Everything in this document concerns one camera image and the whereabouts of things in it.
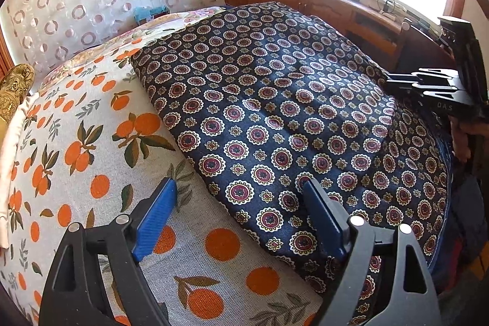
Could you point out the floral blanket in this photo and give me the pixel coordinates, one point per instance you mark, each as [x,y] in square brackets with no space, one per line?
[168,22]

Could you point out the orange fruit print sheet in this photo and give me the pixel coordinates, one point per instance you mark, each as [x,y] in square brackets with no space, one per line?
[95,142]

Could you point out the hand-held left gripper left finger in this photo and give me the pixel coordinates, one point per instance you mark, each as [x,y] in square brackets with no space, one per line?
[156,219]

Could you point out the wooden cabinet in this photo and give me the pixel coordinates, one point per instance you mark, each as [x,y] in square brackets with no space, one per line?
[324,7]

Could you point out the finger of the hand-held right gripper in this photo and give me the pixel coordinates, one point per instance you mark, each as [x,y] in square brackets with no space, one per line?
[435,73]
[405,84]

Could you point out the person's right hand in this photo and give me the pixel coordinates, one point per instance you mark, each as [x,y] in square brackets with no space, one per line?
[460,142]

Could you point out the navy medallion print garment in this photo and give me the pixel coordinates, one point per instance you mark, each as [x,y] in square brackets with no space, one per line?
[267,100]

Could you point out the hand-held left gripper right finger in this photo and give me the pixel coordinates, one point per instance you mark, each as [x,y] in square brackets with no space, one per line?
[323,219]

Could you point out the golden patterned pillow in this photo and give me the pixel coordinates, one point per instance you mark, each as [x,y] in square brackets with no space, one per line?
[15,93]

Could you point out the light blue bag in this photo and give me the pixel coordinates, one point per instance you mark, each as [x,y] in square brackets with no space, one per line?
[147,14]

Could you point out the cream white cloth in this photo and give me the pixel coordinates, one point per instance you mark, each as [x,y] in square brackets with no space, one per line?
[11,165]

